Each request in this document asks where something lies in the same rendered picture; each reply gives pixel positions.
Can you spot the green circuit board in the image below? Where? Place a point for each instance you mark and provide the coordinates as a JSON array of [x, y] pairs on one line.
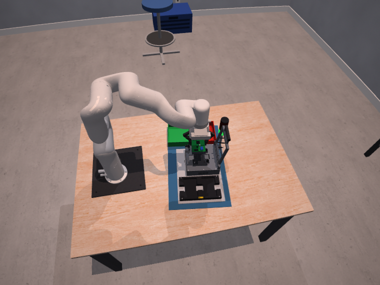
[[198, 146]]

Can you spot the green bin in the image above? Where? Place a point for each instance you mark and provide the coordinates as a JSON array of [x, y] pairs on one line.
[[175, 136]]

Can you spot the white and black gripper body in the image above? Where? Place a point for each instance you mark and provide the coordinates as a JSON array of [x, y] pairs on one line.
[[191, 130]]

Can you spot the red bin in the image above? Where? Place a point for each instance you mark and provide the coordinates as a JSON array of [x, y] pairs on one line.
[[212, 129]]

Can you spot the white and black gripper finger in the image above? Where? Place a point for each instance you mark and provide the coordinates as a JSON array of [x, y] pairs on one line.
[[206, 140], [187, 137]]

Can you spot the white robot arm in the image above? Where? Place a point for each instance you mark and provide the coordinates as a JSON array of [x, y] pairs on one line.
[[186, 115]]

